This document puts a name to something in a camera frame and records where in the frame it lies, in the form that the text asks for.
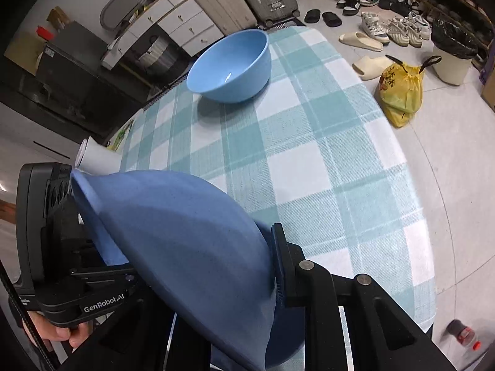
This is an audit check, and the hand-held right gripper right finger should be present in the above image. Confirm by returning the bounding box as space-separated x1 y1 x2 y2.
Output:
271 223 457 371

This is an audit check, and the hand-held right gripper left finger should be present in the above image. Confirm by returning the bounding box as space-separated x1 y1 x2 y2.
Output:
73 290 211 371

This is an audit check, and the blue bowl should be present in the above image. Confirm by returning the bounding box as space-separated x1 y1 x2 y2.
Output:
186 30 271 104
70 169 279 371
211 305 307 371

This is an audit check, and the person's left hand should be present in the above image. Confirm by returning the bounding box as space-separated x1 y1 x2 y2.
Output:
23 311 91 350

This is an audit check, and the white electric kettle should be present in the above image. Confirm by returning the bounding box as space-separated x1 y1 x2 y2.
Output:
75 136 124 176

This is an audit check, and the teal checked tablecloth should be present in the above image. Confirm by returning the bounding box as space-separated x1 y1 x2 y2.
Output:
119 26 438 371

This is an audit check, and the green vegetable packet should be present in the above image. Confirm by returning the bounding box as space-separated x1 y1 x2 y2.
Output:
105 118 134 151

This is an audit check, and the dark refrigerator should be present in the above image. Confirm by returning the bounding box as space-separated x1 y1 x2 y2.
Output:
35 21 151 97

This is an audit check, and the red cap bottle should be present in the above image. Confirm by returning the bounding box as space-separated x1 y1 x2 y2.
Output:
446 319 482 352

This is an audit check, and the yellow plastic bag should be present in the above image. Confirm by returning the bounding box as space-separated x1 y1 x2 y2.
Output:
375 56 441 128

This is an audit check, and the wicker laundry basket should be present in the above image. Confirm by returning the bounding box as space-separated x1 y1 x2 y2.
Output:
137 36 182 76

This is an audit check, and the cream slipper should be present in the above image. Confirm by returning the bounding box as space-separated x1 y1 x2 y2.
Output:
339 32 385 52
352 56 395 81

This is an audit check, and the brown cardboard box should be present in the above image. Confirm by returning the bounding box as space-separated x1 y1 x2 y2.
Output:
46 6 70 28

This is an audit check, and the white dresser desk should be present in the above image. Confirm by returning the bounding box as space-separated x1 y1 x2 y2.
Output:
101 0 225 71

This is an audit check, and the cluster of sneakers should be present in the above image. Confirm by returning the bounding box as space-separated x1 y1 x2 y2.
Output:
336 0 432 48

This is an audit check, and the beige suitcase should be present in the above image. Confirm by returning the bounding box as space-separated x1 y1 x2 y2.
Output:
180 0 259 36

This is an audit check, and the white trash bin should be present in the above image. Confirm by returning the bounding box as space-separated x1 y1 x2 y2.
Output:
430 19 479 86

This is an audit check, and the purple plastic bag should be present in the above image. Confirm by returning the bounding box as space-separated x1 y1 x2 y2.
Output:
479 42 495 86

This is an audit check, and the metal shoe rack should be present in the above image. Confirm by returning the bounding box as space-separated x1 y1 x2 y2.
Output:
414 0 495 51

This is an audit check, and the black cable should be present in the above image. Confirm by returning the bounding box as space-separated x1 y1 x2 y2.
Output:
0 259 60 371

